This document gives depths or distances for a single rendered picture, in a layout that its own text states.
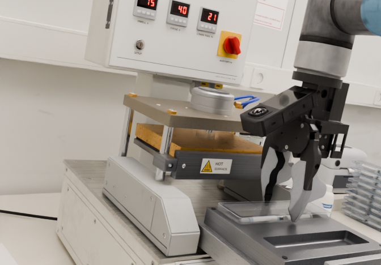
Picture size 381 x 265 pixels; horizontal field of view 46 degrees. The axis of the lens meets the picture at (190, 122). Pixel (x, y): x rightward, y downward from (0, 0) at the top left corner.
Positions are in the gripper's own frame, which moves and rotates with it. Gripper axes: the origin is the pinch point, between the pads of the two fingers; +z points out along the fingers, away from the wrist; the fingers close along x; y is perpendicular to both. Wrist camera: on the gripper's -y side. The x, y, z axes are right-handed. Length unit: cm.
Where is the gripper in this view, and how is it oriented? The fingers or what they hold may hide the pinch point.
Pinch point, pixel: (277, 205)
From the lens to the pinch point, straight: 69.7
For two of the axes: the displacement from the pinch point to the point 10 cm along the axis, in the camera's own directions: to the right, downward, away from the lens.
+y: 8.3, 0.8, 5.4
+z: -1.9, 9.7, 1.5
